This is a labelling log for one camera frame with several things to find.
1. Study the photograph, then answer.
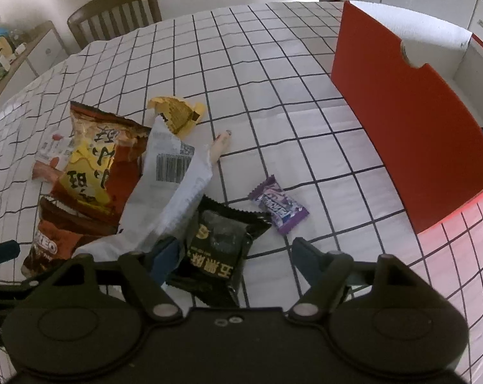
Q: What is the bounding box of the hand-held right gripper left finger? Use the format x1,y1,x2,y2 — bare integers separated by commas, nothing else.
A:
63,237,185,322

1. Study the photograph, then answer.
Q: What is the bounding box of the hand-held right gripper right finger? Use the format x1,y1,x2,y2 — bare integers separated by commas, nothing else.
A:
289,237,416,323

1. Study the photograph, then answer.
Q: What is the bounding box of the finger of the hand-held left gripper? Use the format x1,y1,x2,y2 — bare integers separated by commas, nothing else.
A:
0,240,20,267

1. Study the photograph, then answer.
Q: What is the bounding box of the black snack packet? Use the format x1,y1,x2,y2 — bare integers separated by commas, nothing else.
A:
167,195,273,308

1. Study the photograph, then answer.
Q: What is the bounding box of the white and orange snack packet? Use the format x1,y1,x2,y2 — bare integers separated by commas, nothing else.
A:
37,131,76,169

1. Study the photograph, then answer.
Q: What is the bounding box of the red cardboard box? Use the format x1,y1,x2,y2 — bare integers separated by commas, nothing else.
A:
330,0,483,235

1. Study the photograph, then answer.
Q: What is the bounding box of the brown cookie packet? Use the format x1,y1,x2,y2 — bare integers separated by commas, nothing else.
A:
21,196,119,277

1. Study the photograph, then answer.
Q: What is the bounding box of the purple candy packet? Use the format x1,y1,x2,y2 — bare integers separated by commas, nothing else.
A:
248,175,310,236

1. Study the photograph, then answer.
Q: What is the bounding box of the white snack bag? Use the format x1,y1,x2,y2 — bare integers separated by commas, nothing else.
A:
71,116,215,289

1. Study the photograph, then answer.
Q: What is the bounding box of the red sausage stick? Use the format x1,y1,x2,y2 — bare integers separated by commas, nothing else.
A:
31,161,65,183

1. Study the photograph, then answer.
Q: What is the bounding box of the orange and yellow chip bag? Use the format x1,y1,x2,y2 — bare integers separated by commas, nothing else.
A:
50,101,153,225

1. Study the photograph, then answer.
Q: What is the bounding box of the pale sausage stick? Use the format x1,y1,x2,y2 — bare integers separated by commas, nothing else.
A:
207,130,234,165

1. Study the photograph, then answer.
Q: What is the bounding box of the yellow snack packet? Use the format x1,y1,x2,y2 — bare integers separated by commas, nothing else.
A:
147,96,206,137

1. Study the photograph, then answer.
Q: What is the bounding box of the white checkered tablecloth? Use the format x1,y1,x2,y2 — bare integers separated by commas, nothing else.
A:
0,2,483,384

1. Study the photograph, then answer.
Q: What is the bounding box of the wooden sideboard with white drawers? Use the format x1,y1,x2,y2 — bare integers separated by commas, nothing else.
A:
0,20,68,117

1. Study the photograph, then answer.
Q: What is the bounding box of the wooden slat-back chair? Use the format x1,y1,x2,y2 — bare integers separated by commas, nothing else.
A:
67,0,163,51

